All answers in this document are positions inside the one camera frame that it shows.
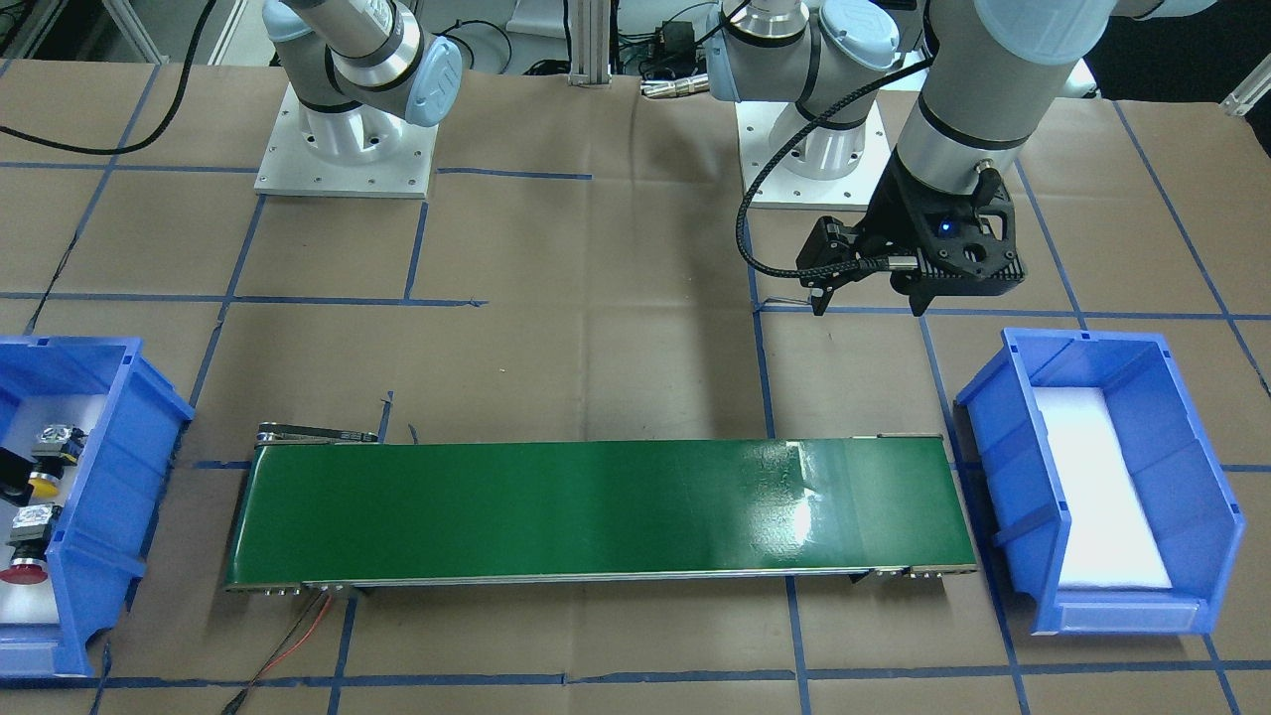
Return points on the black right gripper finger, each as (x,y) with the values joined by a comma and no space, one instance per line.
(15,471)

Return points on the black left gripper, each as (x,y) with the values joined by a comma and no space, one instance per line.
(892,220)

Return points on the yellow push button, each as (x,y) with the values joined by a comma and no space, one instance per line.
(57,447)

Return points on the red push button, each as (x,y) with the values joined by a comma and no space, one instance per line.
(30,536)

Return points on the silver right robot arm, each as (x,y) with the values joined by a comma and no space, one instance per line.
(162,236)

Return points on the blue bin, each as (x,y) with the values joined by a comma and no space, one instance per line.
(109,499)
(1189,504)

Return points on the green conveyor belt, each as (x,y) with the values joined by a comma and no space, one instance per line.
(443,515)

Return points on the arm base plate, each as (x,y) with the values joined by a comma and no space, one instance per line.
(829,170)
(361,153)

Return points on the aluminium frame post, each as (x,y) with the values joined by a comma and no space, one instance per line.
(590,35)

